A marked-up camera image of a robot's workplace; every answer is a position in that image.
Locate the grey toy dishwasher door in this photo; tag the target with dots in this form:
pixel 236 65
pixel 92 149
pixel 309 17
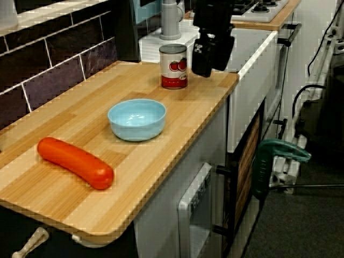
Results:
pixel 184 215

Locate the white toy sink unit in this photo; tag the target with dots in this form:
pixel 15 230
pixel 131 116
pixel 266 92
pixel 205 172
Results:
pixel 242 59

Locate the wood look oven door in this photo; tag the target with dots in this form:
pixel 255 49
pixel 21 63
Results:
pixel 247 161

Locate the light blue plastic bowl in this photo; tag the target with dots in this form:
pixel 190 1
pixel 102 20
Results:
pixel 137 126

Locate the white counter cabinet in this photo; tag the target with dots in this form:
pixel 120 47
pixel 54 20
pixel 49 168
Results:
pixel 161 215

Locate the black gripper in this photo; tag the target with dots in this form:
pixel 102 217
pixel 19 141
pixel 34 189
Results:
pixel 216 32

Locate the dark olive bag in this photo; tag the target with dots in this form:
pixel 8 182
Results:
pixel 330 121

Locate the white metal frame stand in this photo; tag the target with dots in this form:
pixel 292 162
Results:
pixel 329 40

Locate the red toy sausage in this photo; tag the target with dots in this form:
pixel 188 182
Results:
pixel 75 161

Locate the tomato soup can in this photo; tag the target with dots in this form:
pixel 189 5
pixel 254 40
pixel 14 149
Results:
pixel 173 67

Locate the toy stove top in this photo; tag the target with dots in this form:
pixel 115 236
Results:
pixel 263 16

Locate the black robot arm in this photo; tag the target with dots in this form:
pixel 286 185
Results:
pixel 212 12

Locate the white bracket under counter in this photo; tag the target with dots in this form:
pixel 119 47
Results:
pixel 91 243

